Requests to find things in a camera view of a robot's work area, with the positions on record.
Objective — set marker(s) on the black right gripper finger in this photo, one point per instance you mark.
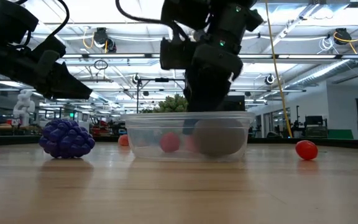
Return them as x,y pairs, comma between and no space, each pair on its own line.
207,93

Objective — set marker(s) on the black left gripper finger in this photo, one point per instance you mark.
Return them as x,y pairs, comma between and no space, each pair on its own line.
68,87

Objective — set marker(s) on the brown toy kiwi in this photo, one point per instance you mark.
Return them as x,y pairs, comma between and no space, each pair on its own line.
222,137

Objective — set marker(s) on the purple toy grape bunch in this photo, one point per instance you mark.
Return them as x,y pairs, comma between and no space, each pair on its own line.
67,138

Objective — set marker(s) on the small red tomato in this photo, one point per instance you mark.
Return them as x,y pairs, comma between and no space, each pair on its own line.
170,142
123,140
306,150

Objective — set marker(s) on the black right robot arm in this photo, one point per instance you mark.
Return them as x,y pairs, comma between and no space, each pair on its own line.
228,18

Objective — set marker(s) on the clear plastic tupperware container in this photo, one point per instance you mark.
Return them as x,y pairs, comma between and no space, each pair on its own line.
135,124

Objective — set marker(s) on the black computer case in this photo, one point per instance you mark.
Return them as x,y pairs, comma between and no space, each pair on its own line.
238,104

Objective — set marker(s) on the green succulent plant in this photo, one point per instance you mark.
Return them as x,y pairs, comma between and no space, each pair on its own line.
172,104

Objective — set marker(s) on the white robot figure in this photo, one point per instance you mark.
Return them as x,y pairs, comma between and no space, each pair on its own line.
23,109

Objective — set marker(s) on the long ceiling light bar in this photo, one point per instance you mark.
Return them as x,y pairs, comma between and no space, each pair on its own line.
306,56

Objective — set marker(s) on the desk with dark monitor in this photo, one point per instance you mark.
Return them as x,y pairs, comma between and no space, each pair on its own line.
314,120

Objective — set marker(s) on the green panel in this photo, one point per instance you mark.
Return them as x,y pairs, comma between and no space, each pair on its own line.
340,134

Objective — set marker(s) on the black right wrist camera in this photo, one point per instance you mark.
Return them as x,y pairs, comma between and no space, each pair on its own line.
176,54

